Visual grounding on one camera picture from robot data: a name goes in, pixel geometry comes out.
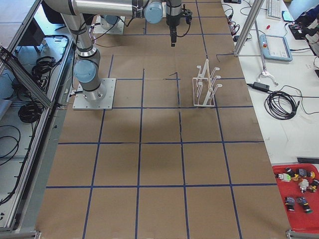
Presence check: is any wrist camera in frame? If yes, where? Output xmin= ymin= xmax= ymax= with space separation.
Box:
xmin=182 ymin=8 xmax=192 ymax=25

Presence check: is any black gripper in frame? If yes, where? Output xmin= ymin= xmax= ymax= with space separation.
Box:
xmin=169 ymin=24 xmax=177 ymax=47

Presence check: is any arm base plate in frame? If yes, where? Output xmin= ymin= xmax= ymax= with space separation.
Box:
xmin=93 ymin=15 xmax=125 ymax=35
xmin=72 ymin=78 xmax=116 ymax=110

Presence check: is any coiled black cable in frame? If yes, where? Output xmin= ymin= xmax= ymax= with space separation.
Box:
xmin=264 ymin=85 xmax=303 ymax=121

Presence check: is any aluminium frame post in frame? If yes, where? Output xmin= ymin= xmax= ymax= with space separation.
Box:
xmin=234 ymin=0 xmax=264 ymax=56

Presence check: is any teach pendant tablet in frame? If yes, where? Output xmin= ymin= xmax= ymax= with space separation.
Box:
xmin=259 ymin=34 xmax=293 ymax=62

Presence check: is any black power adapter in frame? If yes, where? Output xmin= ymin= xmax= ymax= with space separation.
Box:
xmin=247 ymin=82 xmax=270 ymax=92

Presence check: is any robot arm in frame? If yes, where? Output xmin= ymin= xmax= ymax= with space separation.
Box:
xmin=46 ymin=0 xmax=182 ymax=102

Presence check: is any red parts tray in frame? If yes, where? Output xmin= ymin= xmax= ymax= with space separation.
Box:
xmin=273 ymin=164 xmax=319 ymax=234

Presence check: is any white keyboard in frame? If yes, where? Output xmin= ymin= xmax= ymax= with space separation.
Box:
xmin=266 ymin=0 xmax=282 ymax=20

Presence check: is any white wire cup rack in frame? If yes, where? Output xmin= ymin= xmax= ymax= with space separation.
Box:
xmin=192 ymin=59 xmax=222 ymax=107

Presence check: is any reacher grabber tool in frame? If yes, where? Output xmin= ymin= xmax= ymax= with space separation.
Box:
xmin=255 ymin=20 xmax=278 ymax=86

